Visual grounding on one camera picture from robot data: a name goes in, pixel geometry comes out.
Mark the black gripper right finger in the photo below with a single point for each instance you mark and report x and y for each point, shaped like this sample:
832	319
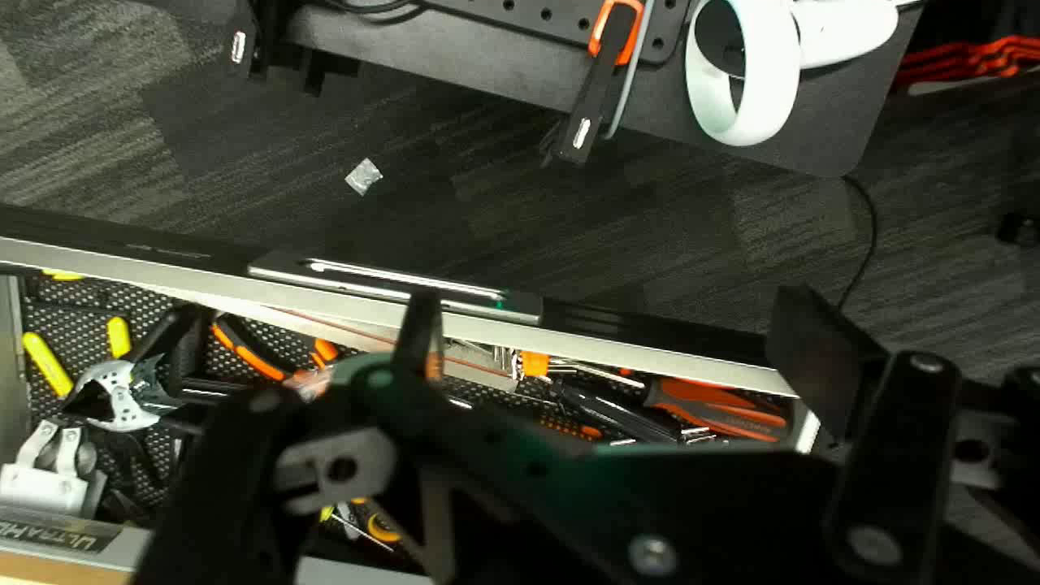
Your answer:
899	465

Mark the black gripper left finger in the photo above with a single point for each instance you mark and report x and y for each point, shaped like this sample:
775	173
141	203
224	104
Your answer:
508	487

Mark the wide steel cabinet drawer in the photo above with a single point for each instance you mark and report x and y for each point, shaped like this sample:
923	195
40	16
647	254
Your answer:
326	308

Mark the white tape scrap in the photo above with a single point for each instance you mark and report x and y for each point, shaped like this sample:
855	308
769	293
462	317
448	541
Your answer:
366	177

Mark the steel tool cabinet wood top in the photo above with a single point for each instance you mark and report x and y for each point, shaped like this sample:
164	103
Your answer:
132	548

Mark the silver metal spring clamp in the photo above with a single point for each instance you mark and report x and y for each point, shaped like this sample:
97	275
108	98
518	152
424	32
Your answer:
116	395

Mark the black cart board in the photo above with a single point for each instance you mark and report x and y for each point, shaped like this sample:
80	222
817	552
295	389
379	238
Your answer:
522	74

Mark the white VR controller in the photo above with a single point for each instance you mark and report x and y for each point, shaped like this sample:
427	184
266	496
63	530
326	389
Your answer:
851	28
750	74

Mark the black clamp white tag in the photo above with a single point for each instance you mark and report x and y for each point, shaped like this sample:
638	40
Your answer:
241	42

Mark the white plastic bracket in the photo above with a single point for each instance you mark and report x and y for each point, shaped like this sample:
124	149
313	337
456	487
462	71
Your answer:
50	465

